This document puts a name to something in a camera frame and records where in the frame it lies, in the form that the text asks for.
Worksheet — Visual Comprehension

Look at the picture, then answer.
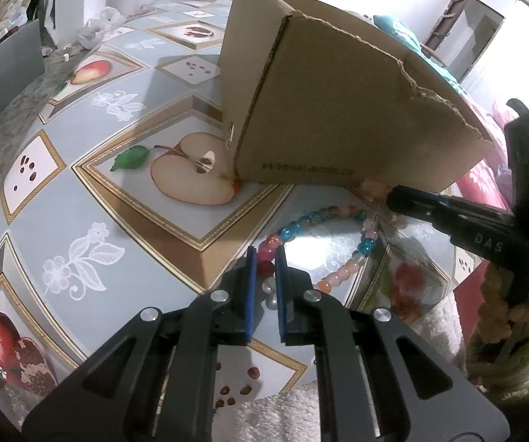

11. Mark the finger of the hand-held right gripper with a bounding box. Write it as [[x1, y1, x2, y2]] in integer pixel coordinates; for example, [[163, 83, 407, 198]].
[[386, 185, 515, 241]]

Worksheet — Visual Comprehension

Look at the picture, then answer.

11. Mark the pink flowered blanket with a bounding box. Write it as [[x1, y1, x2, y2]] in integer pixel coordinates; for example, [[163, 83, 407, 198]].
[[452, 100, 515, 211]]

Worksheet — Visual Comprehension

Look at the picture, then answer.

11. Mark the white pearl bracelet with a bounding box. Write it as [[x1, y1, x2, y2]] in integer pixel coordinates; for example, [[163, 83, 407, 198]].
[[261, 277, 280, 310]]

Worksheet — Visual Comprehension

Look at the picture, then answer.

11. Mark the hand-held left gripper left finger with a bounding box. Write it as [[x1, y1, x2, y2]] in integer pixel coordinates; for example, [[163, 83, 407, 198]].
[[22, 245, 258, 442]]

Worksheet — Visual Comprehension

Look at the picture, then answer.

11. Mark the pale pink bead bracelet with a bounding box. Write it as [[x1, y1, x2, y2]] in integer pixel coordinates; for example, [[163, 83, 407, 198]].
[[360, 179, 409, 229]]

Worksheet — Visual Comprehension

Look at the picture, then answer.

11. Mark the grey board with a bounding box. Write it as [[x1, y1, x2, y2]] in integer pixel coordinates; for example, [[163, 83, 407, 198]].
[[0, 18, 46, 130]]

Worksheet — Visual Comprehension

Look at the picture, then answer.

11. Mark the brown wooden door frame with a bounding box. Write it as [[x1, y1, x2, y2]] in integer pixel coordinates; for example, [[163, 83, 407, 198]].
[[423, 0, 507, 84]]

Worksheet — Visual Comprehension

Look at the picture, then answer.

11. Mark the red flat item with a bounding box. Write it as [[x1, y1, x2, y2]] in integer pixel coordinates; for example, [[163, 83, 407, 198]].
[[453, 262, 492, 333]]

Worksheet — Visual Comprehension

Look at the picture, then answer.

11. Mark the multicoloured bead bracelet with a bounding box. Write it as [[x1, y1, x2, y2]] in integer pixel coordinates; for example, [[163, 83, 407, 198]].
[[256, 204, 381, 294]]

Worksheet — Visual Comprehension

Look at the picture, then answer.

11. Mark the teal pillow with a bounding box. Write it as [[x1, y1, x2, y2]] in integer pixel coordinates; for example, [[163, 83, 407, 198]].
[[372, 14, 424, 52]]

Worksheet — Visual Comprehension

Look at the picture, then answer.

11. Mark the brown cardboard box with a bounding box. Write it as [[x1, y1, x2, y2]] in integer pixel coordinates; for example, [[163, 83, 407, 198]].
[[218, 0, 496, 193]]

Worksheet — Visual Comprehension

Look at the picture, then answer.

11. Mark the person's right hand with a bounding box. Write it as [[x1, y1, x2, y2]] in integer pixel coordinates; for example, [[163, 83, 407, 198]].
[[478, 264, 525, 346]]

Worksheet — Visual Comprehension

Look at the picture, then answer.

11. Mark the clear plastic bag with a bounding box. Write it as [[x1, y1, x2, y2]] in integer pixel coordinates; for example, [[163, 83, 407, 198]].
[[76, 6, 127, 49]]

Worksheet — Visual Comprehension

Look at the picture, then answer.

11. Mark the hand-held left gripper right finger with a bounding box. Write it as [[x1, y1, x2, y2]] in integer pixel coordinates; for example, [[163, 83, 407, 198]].
[[275, 245, 510, 442]]

